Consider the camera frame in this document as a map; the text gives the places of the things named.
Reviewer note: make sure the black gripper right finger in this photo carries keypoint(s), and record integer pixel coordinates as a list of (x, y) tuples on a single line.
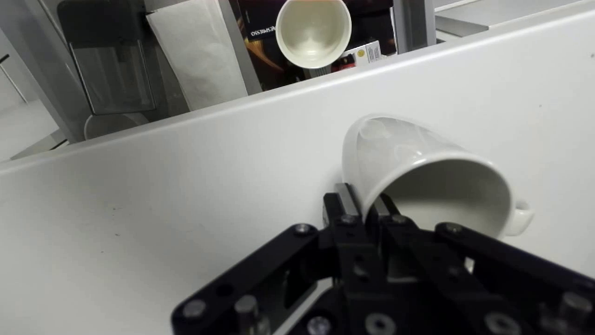
[(470, 279)]

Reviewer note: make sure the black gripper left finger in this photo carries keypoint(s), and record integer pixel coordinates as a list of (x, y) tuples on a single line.
[(345, 279)]

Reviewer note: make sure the white ceramic mug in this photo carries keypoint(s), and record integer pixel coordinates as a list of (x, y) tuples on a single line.
[(396, 154)]

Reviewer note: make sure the black mug white interior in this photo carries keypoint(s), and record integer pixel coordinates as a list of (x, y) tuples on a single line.
[(312, 33)]

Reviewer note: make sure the grey kitchen drawer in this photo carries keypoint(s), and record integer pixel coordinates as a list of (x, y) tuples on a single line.
[(42, 48)]

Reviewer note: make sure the small white printed box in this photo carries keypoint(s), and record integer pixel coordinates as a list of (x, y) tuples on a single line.
[(368, 52)]

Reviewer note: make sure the white paper napkin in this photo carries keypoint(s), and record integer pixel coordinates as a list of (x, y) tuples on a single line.
[(197, 55)]

